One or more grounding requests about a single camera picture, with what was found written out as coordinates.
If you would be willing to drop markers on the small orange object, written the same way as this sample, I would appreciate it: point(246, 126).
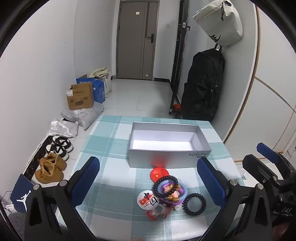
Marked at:
point(177, 107)

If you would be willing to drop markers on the white round badge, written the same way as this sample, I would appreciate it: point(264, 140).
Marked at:
point(145, 201)

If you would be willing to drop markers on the tan suede boot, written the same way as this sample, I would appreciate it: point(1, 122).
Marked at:
point(55, 161)
point(47, 175)

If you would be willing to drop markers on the black metal rack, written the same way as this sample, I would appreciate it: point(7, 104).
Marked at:
point(178, 69)

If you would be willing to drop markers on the small white charm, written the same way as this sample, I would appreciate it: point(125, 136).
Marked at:
point(177, 208)

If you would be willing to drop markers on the purple bowl with trinkets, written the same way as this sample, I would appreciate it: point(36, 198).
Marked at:
point(178, 195)

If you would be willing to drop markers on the green checked tablecloth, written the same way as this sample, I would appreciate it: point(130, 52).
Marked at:
point(111, 143)

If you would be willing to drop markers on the cream folded cloth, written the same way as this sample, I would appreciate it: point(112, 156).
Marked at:
point(99, 72)

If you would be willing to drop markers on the white hanging bag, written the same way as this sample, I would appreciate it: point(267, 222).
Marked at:
point(217, 23)

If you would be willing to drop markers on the blue paper bag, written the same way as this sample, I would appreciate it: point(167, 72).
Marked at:
point(22, 194)

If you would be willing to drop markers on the silver cardboard box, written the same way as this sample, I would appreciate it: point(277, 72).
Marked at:
point(166, 146)

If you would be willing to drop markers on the white wardrobe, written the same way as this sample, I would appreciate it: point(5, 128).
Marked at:
point(266, 92)

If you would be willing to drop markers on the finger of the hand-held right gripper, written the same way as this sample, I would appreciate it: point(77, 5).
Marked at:
point(256, 165)
point(268, 154)

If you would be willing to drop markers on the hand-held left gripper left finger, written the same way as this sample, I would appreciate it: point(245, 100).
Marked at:
point(85, 180)

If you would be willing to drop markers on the black backpack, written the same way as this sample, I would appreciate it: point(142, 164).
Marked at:
point(201, 88)

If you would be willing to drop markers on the large grey plastic parcel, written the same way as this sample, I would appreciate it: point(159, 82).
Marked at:
point(89, 115)

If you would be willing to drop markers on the white power strip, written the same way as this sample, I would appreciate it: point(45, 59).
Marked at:
point(9, 208)

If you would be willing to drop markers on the red round badge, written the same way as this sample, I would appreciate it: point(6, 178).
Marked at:
point(157, 173)

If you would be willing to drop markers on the white tote bag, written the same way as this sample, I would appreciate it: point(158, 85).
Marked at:
point(108, 87)

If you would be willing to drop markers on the small grey plastic parcel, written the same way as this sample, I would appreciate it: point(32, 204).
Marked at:
point(63, 128)

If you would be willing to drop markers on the red and white charm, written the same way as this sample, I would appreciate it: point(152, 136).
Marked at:
point(157, 212)

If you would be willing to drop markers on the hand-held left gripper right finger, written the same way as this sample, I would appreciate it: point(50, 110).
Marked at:
point(211, 180)

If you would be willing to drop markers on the grey-brown door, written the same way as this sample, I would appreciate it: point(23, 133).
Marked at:
point(136, 46)

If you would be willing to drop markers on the brown cardboard box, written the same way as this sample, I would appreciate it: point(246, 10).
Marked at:
point(81, 97)

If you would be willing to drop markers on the black and white sneaker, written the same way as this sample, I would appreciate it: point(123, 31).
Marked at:
point(63, 143)
point(57, 153)

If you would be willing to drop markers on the blue cardboard box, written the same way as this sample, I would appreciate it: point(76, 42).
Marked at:
point(99, 91)

